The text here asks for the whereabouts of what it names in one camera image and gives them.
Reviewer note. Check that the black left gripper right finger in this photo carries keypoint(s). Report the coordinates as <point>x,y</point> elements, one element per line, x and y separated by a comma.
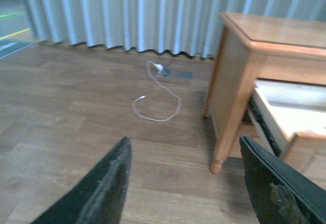
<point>279,193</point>

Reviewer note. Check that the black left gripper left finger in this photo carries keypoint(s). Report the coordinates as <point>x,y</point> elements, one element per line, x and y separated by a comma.
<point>100,195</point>

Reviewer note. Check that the wooden drawer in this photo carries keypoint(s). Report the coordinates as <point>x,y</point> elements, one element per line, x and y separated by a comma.
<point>290,118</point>

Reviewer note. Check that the silver floor socket box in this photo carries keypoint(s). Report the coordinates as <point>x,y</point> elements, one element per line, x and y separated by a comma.
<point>164,72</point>

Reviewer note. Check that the white plug in floor socket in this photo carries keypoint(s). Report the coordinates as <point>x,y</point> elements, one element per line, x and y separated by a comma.
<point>159,67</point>

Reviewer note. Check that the light wooden nightstand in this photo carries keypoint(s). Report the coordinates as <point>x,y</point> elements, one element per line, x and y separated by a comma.
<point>253,47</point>

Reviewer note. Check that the grey pleated curtain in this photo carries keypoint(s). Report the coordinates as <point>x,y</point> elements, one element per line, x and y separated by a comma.
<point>189,26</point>

